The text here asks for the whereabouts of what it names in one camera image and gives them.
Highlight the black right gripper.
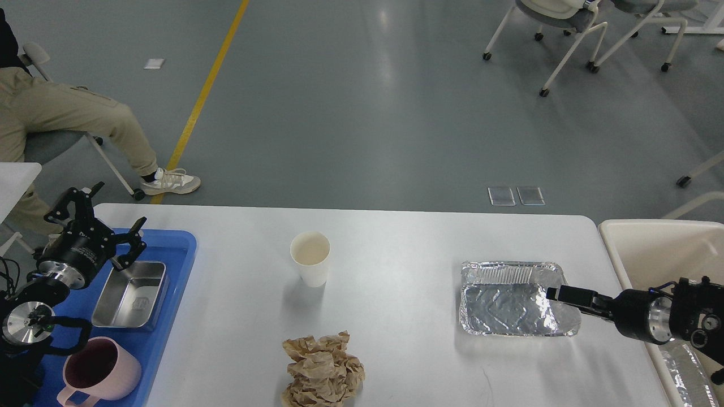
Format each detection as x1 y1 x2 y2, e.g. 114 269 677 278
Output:
546 285 673 345

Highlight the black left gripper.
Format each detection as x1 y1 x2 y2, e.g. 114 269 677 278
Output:
37 182 147 289

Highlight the stainless steel rectangular container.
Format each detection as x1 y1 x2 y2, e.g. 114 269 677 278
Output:
91 261 168 331

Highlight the aluminium foil tray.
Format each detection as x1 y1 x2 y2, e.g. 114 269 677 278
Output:
459 261 581 337

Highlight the pink plastic mug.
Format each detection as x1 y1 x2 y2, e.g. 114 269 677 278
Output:
56 336 142 406

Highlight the white paper cup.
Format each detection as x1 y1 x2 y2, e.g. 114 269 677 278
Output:
290 231 331 288

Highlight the brown paper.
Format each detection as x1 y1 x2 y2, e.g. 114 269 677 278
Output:
280 331 365 406

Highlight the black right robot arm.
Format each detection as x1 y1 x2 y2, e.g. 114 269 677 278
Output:
546 276 723 364

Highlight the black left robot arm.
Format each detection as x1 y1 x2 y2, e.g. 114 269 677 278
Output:
1 182 146 406

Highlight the beige plastic bin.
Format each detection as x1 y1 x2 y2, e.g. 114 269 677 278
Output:
599 219 723 405

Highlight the grey chair at left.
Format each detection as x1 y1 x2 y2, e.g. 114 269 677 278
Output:
20 42 146 201

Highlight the white side table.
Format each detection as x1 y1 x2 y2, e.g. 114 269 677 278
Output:
1 162 42 256

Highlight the foil tray inside bin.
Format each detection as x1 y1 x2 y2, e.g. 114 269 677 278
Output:
658 341 721 406

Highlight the right floor socket plate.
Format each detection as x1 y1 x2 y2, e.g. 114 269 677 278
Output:
516 186 546 206

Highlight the floor socket plate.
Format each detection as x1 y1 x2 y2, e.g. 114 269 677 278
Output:
516 186 546 206
487 187 516 206

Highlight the person in khaki trousers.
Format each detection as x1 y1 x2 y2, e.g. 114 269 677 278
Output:
0 8 202 235

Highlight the left floor socket plate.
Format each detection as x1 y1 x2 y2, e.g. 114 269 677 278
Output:
487 187 516 206

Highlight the white chair leg right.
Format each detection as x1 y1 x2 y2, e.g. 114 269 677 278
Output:
661 150 724 220

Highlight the white office chair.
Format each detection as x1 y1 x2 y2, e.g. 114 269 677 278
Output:
481 1 608 97
586 1 699 73

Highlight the black cable at left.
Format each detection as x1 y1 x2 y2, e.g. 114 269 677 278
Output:
0 256 21 295

